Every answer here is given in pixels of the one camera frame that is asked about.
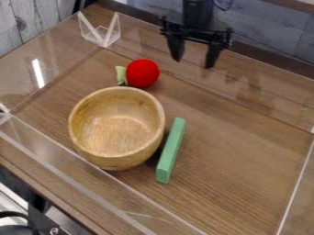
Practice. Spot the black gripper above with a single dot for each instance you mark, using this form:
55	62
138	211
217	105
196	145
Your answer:
200	28

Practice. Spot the red plush strawberry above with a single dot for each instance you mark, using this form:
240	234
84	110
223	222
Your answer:
140	74

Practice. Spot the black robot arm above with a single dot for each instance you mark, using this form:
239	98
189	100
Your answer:
201	7

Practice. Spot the wooden bowl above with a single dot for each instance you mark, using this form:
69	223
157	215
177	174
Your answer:
117	127

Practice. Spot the green rectangular block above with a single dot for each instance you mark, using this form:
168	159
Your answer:
170	151

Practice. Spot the clear acrylic tray wall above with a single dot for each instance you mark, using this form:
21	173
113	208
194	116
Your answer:
244	174

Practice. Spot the black clamp bracket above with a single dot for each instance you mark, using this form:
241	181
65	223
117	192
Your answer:
42	225

